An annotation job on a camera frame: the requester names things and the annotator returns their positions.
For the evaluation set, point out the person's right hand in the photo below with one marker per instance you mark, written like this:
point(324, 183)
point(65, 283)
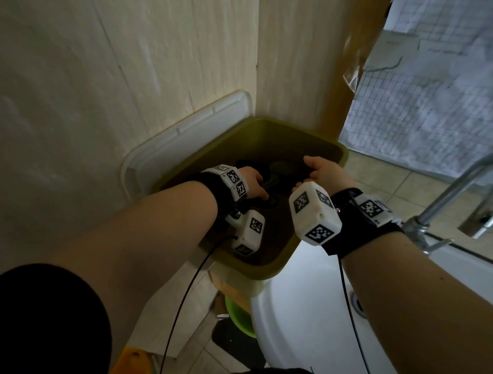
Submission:
point(331, 174)

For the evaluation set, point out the person's left hand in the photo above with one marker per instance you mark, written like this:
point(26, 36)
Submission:
point(253, 178)

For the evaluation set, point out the person's left thumb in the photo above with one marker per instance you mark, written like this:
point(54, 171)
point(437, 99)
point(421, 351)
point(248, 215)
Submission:
point(260, 193)

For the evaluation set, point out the person's right fingers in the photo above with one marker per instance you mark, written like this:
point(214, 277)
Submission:
point(310, 162)

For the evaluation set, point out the dark grey utensil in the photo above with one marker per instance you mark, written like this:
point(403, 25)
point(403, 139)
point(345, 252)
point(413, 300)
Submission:
point(280, 173)

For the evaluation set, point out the person's right forearm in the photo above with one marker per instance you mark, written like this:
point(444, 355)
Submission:
point(420, 308)

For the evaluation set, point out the person's left forearm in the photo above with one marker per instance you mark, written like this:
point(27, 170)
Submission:
point(146, 246)

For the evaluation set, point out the black round item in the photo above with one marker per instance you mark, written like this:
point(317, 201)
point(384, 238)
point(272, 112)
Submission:
point(274, 200)

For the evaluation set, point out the olive plastic bin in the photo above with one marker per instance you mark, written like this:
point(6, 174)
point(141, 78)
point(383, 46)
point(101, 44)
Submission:
point(308, 138)

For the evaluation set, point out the white left marker block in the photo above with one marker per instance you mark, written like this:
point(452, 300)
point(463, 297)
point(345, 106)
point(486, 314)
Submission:
point(231, 178)

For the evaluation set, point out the white marker block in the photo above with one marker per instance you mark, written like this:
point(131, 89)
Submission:
point(373, 210)
point(231, 178)

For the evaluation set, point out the black left wristband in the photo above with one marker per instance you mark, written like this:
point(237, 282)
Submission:
point(215, 192)

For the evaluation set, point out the black wristband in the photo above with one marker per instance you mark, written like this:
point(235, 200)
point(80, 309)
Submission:
point(358, 231)
point(215, 192)

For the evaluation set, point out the white right marker block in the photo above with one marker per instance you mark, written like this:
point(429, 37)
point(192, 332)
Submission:
point(373, 210)

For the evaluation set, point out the black right wristband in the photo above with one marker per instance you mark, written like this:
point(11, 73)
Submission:
point(358, 231)

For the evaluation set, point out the wooden stand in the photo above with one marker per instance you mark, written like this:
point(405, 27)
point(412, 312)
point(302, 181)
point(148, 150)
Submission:
point(235, 285)

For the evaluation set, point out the white plastic bin lid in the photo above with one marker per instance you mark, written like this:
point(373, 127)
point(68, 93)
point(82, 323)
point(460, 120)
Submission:
point(181, 135)

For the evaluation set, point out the green plastic bowl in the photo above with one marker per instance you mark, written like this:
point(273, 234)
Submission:
point(238, 318)

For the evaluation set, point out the window with grid mesh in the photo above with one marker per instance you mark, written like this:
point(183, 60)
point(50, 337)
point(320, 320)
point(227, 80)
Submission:
point(423, 96)

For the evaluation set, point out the white ceramic sink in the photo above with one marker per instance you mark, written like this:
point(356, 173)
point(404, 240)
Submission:
point(308, 327)

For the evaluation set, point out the metal faucet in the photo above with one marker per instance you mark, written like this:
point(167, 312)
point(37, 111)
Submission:
point(450, 194)

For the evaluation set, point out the metal sink drain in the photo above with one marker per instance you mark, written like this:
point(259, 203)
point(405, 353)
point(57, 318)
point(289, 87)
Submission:
point(358, 305)

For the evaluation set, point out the black bag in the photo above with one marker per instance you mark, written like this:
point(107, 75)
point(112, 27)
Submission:
point(238, 346)

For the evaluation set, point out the yellow plastic object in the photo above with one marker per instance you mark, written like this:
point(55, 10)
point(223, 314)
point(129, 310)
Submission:
point(131, 362)

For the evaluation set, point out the black sleeve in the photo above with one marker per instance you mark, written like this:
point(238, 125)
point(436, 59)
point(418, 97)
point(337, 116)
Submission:
point(50, 323)

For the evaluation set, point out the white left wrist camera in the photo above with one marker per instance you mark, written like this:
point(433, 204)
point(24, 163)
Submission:
point(250, 231)

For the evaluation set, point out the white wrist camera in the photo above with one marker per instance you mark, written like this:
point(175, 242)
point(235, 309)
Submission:
point(314, 215)
point(250, 231)

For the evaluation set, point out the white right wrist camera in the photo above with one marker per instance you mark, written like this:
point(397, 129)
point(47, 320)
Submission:
point(314, 215)

